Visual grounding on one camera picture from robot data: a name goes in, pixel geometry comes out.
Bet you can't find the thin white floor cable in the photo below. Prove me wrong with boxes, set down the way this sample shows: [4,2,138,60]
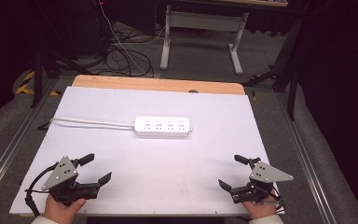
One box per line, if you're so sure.
[97,0,167,77]

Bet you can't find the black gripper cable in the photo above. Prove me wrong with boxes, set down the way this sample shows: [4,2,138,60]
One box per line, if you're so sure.
[259,185,286,213]
[24,163,59,217]

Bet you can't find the wooden desk top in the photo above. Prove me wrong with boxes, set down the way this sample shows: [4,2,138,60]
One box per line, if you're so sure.
[167,0,289,8]

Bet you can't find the black metal stand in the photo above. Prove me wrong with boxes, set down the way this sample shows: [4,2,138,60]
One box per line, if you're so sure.
[31,46,98,109]
[241,17,304,121]

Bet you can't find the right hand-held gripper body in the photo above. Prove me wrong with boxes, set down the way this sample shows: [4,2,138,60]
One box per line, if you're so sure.
[231,157,295,204]

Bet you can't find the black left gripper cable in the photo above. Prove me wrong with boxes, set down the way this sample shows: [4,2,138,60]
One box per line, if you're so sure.
[24,163,59,217]

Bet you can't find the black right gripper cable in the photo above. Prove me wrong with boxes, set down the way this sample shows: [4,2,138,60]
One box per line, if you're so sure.
[259,185,286,213]

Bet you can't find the white power strip cable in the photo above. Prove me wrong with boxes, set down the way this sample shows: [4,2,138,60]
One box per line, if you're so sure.
[49,116,136,132]

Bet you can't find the person's left hand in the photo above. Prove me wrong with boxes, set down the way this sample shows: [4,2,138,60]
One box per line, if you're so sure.
[44,193,88,224]

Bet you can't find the tangle of black floor cables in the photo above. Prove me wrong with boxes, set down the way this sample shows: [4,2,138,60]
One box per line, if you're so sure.
[103,21,155,78]

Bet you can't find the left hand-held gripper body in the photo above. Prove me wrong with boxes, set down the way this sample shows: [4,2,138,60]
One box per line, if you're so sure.
[41,155,101,207]

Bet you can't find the white power strip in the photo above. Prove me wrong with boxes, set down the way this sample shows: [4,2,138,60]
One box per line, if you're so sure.
[132,116,194,138]

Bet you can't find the white metal desk frame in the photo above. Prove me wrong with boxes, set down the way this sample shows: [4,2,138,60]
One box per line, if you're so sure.
[159,4,250,77]

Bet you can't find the person's right hand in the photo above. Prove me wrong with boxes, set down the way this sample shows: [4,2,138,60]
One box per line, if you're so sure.
[241,193,278,220]

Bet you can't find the aluminium floor rail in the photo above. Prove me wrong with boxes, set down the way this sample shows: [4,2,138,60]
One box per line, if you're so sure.
[275,92,336,224]
[0,77,61,203]

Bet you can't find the yellow black floor tape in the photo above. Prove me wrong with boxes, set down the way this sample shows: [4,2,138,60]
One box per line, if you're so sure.
[14,70,62,97]

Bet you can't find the white table sheet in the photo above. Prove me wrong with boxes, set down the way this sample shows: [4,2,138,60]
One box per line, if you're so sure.
[8,86,286,217]

